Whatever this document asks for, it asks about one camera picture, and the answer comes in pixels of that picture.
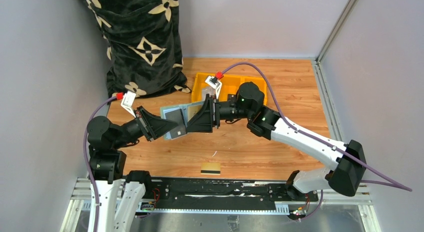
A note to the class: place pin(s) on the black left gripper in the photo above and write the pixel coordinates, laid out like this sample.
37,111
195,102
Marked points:
145,123

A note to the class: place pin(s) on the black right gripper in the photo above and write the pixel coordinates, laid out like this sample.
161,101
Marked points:
214,112

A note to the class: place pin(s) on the dark grey card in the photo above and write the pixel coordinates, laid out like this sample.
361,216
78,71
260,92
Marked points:
176,116

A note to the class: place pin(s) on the green card holder wallet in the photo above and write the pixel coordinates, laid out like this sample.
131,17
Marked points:
178,131

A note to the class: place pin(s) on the tan card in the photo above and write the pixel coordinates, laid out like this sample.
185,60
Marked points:
210,168
192,110

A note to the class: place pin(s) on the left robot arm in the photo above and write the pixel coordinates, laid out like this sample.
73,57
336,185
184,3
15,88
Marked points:
109,164

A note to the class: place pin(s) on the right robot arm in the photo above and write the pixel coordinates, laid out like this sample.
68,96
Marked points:
343,162

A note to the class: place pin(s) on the grey card in bin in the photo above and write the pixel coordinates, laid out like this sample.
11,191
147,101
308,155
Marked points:
208,91

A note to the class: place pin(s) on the middle yellow bin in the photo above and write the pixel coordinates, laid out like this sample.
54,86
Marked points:
230,85

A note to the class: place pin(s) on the right yellow bin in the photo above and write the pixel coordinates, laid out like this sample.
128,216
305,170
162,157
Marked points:
260,83

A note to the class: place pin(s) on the black floral blanket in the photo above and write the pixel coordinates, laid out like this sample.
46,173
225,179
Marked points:
143,45

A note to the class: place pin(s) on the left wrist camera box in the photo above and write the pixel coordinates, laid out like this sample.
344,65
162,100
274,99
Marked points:
127,102

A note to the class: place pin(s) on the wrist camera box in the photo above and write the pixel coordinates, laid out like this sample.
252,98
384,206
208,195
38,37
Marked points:
127,102
215,83

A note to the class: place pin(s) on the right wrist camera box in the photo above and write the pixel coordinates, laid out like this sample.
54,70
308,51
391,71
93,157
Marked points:
215,83

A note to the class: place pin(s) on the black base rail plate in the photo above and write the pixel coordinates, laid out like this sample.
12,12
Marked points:
220,195

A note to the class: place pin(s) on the aluminium frame rail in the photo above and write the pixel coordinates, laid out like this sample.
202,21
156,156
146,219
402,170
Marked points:
332,213

